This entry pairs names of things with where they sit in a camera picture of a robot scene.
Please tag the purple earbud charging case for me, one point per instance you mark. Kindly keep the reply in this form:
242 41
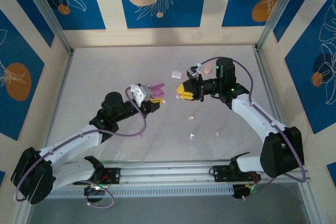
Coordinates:
158 91

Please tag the purple earbud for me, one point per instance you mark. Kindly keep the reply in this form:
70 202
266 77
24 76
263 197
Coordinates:
139 135
177 97

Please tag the white earbud charging case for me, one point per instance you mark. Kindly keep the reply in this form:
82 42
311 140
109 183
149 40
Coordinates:
176 74

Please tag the peach earbud charging case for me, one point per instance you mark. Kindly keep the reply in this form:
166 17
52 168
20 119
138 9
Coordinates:
208 69

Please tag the peach earbud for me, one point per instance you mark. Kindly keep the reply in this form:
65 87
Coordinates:
192 117
218 133

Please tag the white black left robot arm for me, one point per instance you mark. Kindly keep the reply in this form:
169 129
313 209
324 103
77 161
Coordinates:
78 140

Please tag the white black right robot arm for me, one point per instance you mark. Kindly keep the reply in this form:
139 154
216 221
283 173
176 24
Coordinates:
252 113

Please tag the black base connector block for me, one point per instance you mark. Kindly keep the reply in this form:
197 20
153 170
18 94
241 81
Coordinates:
244 191
94 193

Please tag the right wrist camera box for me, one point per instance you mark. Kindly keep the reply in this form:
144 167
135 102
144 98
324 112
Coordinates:
192 72

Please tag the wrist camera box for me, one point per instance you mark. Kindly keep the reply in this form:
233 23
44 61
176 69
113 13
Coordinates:
141 93
192 72

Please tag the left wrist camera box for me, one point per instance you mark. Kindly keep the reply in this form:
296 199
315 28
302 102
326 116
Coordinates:
141 93

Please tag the aluminium side rail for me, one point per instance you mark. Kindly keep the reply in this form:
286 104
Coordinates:
270 93
58 95

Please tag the aluminium mounting rail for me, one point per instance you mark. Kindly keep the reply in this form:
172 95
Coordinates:
168 172

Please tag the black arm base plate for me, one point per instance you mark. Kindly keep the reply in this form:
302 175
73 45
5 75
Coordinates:
223 172
113 175

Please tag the aluminium corner post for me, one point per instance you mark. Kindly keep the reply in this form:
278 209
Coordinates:
49 14
275 11

